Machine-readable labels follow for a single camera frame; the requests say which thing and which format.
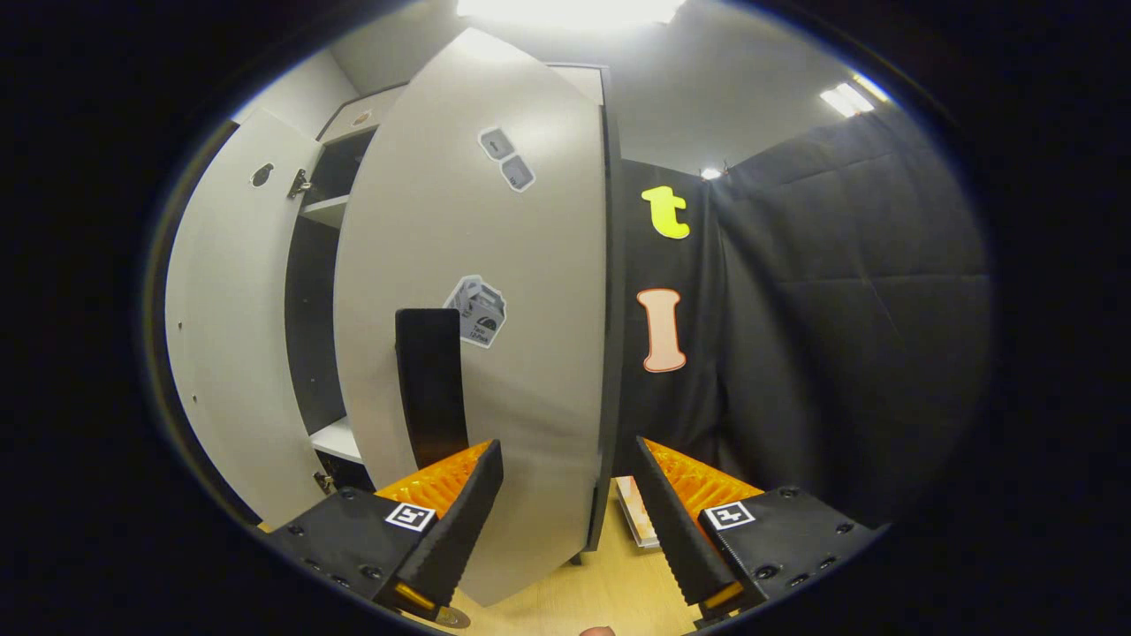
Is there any black door handle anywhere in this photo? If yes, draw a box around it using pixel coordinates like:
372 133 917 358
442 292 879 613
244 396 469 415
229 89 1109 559
394 307 470 471

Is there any large ceiling light panel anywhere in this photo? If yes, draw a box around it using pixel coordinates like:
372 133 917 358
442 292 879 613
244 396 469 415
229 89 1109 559
455 0 688 32

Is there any grey cabinet door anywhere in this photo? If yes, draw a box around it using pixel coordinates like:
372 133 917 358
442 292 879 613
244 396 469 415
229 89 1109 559
165 108 326 529
334 26 619 609

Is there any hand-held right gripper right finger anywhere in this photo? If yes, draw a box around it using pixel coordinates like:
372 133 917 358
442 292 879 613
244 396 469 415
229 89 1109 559
633 435 884 624

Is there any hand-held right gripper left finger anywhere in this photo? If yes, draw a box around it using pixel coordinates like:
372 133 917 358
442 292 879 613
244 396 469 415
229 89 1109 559
265 439 505 619

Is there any black backdrop cloth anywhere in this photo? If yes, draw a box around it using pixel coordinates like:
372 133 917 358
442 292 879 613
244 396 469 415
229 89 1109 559
610 106 995 531

